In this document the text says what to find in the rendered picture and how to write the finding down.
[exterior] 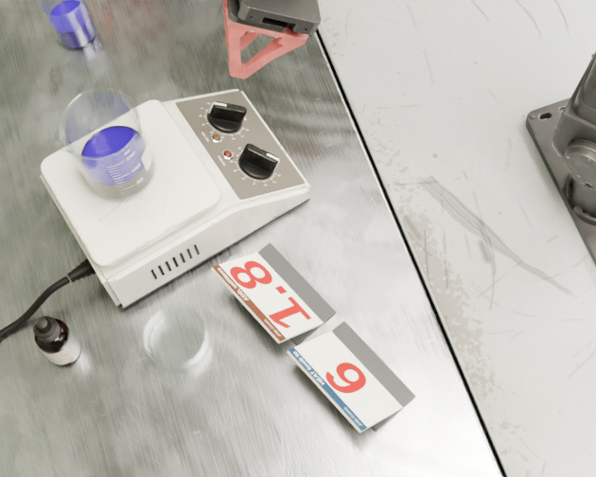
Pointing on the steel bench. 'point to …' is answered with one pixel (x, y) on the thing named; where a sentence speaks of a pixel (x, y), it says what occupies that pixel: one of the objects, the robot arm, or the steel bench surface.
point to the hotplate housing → (155, 273)
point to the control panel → (193, 110)
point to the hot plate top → (195, 181)
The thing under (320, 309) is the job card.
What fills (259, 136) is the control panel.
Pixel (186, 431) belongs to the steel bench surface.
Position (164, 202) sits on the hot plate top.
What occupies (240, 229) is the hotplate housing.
